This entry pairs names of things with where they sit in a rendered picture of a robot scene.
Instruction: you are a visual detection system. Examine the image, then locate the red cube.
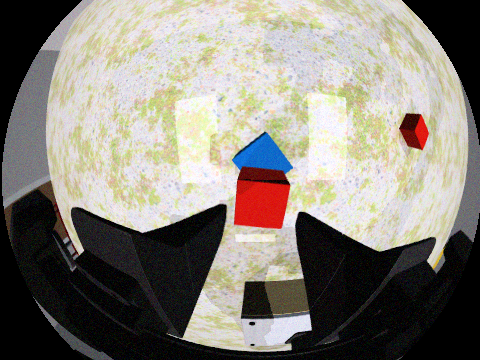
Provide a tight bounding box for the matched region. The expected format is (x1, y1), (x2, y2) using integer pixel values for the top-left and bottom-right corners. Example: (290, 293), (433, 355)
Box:
(399, 113), (429, 151)
(235, 165), (291, 229)

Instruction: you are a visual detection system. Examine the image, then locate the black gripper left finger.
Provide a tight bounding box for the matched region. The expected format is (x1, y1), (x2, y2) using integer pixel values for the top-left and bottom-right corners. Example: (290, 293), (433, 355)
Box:
(71, 204), (228, 339)

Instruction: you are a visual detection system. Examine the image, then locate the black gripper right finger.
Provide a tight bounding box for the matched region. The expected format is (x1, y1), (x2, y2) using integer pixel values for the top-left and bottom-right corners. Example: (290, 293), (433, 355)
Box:
(295, 211), (436, 345)

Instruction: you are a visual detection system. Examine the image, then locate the blue cube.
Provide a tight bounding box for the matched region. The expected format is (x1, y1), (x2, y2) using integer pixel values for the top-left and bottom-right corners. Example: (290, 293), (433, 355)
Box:
(232, 132), (293, 173)

